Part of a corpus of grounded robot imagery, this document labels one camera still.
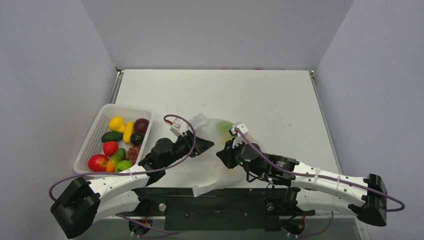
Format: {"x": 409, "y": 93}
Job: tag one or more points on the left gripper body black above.
{"x": 183, "y": 147}

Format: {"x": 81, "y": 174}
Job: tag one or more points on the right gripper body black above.
{"x": 228, "y": 153}

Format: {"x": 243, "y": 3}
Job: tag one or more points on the clear plastic bag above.
{"x": 214, "y": 175}

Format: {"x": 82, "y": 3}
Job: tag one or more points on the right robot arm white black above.
{"x": 315, "y": 189}

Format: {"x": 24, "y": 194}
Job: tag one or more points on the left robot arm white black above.
{"x": 79, "y": 205}

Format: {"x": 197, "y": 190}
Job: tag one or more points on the green fake fruit in bag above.
{"x": 223, "y": 126}

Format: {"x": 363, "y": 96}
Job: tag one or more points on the dark purple fake fruit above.
{"x": 137, "y": 138}

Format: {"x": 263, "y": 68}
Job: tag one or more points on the purple fake grapes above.
{"x": 132, "y": 154}

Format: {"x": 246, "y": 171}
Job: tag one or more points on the dark red fake plum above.
{"x": 141, "y": 125}

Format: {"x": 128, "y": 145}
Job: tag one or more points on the yellow fake banana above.
{"x": 128, "y": 131}

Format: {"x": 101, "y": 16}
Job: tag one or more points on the green fake lime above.
{"x": 122, "y": 166}

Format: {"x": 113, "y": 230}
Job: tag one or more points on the orange green fake mango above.
{"x": 116, "y": 158}

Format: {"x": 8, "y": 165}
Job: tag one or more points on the dark green fake avocado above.
{"x": 111, "y": 136}

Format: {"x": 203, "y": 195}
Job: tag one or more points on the red fake strawberry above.
{"x": 110, "y": 148}

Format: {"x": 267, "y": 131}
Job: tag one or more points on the yellow fake pear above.
{"x": 117, "y": 124}

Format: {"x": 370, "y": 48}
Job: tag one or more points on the red fake apple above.
{"x": 98, "y": 163}

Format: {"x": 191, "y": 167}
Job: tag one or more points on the white plastic basket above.
{"x": 92, "y": 144}

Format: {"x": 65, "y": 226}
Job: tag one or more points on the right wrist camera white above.
{"x": 237, "y": 131}

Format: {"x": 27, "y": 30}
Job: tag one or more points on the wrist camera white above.
{"x": 237, "y": 131}
{"x": 178, "y": 127}

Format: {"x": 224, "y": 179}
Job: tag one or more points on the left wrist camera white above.
{"x": 178, "y": 127}

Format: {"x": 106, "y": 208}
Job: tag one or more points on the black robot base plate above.
{"x": 229, "y": 209}

